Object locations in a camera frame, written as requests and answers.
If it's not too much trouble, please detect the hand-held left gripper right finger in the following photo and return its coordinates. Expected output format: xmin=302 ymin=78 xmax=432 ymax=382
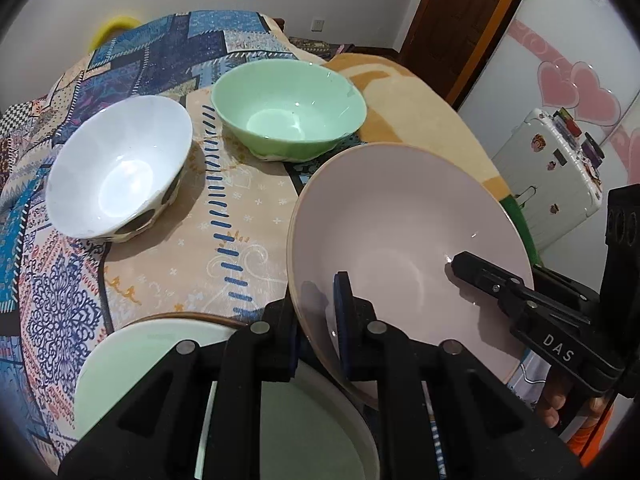
xmin=332 ymin=271 xmax=586 ymax=480

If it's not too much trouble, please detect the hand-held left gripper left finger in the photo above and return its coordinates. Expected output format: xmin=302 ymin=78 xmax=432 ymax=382
xmin=57 ymin=300 xmax=301 ymax=480

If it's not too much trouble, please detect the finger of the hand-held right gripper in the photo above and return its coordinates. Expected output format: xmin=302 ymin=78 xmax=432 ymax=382
xmin=445 ymin=251 xmax=598 ymax=326

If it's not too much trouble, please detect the pink bowl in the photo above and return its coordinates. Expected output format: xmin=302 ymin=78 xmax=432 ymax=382
xmin=286 ymin=143 xmax=536 ymax=406

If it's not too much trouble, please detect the light green plate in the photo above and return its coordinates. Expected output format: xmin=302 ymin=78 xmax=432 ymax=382
xmin=74 ymin=314 xmax=382 ymax=480

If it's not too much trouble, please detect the white bowl with black spots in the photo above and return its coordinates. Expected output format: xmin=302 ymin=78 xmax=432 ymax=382
xmin=46 ymin=96 xmax=194 ymax=240

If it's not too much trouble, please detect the light green bowl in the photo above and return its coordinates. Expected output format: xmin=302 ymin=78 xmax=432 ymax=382
xmin=210 ymin=59 xmax=367 ymax=162

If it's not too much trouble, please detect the person's right forearm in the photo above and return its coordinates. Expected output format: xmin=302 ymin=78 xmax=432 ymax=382
xmin=562 ymin=395 xmax=618 ymax=466

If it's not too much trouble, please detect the person's right hand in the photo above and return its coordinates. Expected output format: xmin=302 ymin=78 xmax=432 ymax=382
xmin=536 ymin=367 xmax=571 ymax=430

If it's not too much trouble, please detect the white suitcase with stickers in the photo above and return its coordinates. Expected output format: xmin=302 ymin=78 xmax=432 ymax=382
xmin=489 ymin=107 xmax=613 ymax=261

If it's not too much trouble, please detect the blue patchwork blanket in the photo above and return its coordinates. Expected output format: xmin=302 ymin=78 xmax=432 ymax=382
xmin=0 ymin=9 xmax=543 ymax=480

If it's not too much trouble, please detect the orange beige blanket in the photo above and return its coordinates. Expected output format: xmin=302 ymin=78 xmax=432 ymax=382
xmin=272 ymin=15 xmax=543 ymax=271

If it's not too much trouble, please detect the brown wooden door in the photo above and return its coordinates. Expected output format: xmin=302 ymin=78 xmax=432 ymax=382
xmin=397 ymin=0 xmax=541 ymax=111

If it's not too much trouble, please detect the white wardrobe with pink hearts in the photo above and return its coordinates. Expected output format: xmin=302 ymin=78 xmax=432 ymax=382
xmin=452 ymin=0 xmax=640 ymax=261

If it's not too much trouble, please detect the patterned backpack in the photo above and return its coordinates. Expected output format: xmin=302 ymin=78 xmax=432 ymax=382
xmin=290 ymin=35 xmax=356 ymax=58

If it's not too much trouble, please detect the yellow foam noodle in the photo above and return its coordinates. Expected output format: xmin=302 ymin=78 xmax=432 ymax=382
xmin=89 ymin=16 xmax=138 ymax=53

